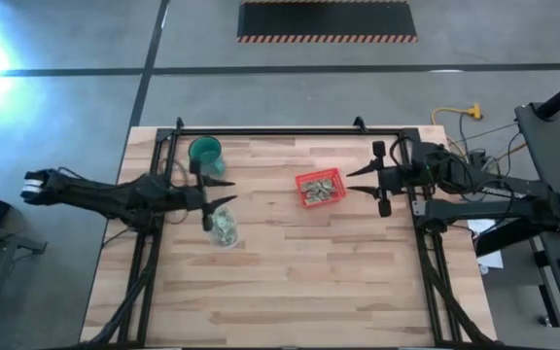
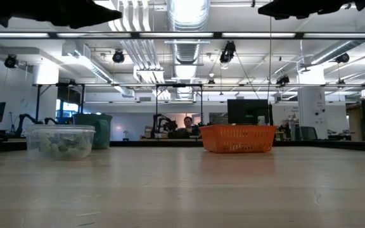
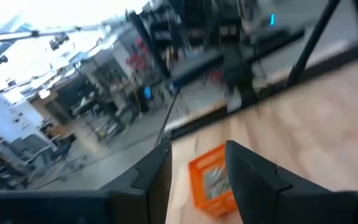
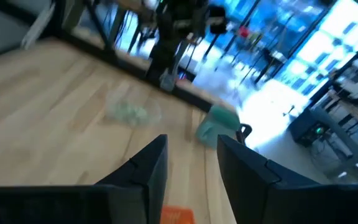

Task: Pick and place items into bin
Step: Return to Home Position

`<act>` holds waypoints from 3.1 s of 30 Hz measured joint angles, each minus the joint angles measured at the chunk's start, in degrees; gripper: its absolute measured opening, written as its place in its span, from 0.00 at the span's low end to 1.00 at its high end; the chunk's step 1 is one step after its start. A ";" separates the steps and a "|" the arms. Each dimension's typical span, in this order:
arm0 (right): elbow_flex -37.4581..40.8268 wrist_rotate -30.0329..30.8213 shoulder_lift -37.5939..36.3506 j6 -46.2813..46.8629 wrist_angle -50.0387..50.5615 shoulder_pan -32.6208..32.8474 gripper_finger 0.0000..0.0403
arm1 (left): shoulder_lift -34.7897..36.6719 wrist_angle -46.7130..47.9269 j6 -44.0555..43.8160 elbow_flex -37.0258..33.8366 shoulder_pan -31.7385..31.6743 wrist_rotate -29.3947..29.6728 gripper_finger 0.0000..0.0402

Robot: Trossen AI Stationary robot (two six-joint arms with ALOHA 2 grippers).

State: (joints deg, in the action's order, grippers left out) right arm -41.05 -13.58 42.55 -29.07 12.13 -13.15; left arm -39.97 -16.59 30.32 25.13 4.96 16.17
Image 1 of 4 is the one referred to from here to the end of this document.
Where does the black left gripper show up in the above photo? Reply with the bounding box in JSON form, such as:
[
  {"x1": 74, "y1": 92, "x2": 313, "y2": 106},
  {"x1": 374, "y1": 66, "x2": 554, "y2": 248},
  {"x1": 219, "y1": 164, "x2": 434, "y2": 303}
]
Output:
[{"x1": 182, "y1": 159, "x2": 238, "y2": 232}]

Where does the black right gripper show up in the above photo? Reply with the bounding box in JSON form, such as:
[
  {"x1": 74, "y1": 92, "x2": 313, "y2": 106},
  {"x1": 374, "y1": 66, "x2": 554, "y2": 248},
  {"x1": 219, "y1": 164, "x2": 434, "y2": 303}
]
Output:
[{"x1": 346, "y1": 140, "x2": 405, "y2": 219}]

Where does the clear plastic container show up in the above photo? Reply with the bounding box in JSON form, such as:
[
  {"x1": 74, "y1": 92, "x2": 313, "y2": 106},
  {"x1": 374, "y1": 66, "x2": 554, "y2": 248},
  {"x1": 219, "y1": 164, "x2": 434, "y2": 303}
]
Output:
[{"x1": 208, "y1": 206, "x2": 240, "y2": 249}]

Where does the orange plastic slotted basket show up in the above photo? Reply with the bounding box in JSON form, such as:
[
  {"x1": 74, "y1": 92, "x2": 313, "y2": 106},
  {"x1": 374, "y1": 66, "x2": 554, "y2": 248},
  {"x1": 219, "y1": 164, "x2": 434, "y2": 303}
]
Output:
[{"x1": 295, "y1": 167, "x2": 348, "y2": 210}]

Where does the green plastic cup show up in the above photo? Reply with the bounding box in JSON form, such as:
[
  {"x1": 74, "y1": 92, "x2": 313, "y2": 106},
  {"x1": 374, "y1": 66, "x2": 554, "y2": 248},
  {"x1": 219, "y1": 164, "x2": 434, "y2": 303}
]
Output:
[{"x1": 187, "y1": 135, "x2": 227, "y2": 177}]

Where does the white paper sheet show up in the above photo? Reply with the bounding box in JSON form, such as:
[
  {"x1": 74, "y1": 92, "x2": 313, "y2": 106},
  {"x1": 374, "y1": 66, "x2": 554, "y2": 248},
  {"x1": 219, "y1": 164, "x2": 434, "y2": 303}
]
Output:
[{"x1": 467, "y1": 218, "x2": 505, "y2": 271}]

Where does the black support beam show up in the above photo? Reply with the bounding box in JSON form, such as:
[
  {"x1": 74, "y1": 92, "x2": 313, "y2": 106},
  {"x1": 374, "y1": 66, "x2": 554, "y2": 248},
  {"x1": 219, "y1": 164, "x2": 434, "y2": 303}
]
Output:
[{"x1": 473, "y1": 226, "x2": 560, "y2": 257}]

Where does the black hazard-striped floor mat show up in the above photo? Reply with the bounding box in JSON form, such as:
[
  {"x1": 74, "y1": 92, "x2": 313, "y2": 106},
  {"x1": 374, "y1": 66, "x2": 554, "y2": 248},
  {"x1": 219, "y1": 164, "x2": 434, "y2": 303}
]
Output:
[{"x1": 236, "y1": 0, "x2": 419, "y2": 44}]

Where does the dark desk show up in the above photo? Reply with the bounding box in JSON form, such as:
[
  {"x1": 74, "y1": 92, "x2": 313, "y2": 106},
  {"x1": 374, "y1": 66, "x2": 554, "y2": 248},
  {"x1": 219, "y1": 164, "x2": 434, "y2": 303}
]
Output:
[{"x1": 513, "y1": 99, "x2": 560, "y2": 237}]

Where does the dark equipment stand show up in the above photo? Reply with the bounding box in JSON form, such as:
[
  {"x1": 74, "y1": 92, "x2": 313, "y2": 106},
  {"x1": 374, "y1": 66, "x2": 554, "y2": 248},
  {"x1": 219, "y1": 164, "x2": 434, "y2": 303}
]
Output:
[{"x1": 0, "y1": 221, "x2": 48, "y2": 350}]

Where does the black metal table frame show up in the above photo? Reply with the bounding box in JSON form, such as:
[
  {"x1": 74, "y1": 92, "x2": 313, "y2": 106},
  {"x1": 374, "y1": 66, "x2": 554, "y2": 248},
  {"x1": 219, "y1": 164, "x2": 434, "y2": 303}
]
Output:
[{"x1": 79, "y1": 116, "x2": 501, "y2": 350}]

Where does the black cable bundle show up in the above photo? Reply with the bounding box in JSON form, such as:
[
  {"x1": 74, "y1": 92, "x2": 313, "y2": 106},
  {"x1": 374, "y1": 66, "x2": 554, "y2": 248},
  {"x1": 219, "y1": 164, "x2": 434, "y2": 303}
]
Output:
[{"x1": 447, "y1": 111, "x2": 529, "y2": 181}]

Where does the yellow extension cord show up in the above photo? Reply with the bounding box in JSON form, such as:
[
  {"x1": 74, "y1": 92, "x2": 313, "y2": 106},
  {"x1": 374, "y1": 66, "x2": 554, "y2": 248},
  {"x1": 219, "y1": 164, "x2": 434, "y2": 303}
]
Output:
[{"x1": 429, "y1": 102, "x2": 484, "y2": 159}]

